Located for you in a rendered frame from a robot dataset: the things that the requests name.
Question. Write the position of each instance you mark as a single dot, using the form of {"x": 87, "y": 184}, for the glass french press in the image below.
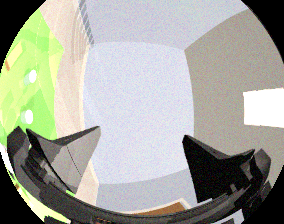
{"x": 7, "y": 163}

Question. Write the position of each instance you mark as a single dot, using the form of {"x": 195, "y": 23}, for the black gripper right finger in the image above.
{"x": 209, "y": 169}

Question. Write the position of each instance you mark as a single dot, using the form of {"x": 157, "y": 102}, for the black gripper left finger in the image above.
{"x": 69, "y": 155}

